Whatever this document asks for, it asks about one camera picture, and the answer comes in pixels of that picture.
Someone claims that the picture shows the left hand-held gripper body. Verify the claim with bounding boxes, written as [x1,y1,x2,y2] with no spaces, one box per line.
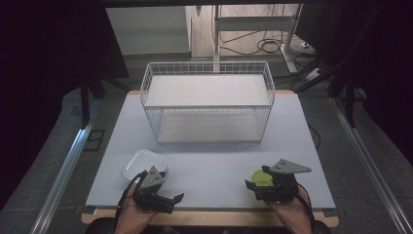
[131,165,176,215]

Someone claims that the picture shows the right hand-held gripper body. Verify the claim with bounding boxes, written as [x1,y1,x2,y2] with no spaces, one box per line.
[254,158,313,205]

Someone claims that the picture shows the green lidded plastic container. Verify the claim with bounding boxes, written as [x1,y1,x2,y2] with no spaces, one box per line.
[249,168,275,188]

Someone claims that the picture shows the person's right hand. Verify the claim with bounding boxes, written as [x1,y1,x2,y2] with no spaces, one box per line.
[264,187,315,234]

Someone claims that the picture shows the person's left hand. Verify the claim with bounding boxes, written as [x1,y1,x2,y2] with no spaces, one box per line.
[114,185,161,234]

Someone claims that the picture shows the black metal stand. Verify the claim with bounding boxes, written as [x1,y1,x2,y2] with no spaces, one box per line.
[326,72,359,129]
[78,72,131,129]

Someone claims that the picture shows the white power strip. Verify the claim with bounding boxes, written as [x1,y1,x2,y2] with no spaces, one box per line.
[304,67,323,82]

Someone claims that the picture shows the grey cabinet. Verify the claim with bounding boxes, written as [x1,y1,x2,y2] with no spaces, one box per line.
[104,6,193,57]

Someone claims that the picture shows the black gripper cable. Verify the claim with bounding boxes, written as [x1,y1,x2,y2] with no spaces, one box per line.
[115,171,148,225]
[295,182,317,234]

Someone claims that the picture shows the thin black cable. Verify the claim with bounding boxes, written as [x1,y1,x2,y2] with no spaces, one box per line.
[307,124,322,151]

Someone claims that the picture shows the black floor frame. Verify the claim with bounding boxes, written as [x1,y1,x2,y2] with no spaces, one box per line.
[82,129,107,152]

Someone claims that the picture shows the aluminium rail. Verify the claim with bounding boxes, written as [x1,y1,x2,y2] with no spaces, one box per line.
[29,118,99,234]
[328,97,413,234]

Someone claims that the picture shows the black floor cables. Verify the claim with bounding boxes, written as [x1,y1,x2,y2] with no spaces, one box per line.
[219,29,295,57]

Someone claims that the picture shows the white metal desk frame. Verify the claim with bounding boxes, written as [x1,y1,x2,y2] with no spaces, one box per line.
[212,3,305,74]

